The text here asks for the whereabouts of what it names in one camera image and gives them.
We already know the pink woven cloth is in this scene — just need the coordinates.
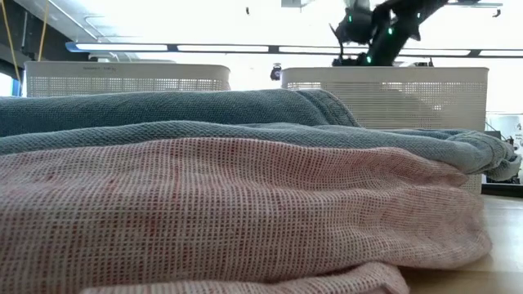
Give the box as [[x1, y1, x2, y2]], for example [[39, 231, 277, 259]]
[[0, 136, 494, 294]]

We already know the grey-blue sweatshirt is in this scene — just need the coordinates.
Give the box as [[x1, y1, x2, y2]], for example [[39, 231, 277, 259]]
[[0, 88, 523, 184]]

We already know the long ceiling light strip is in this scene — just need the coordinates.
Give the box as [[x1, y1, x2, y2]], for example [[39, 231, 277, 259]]
[[64, 40, 523, 58]]

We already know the white perforated plastic basket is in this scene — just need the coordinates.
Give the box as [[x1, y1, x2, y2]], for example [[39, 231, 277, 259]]
[[23, 60, 232, 99], [279, 65, 490, 196]]

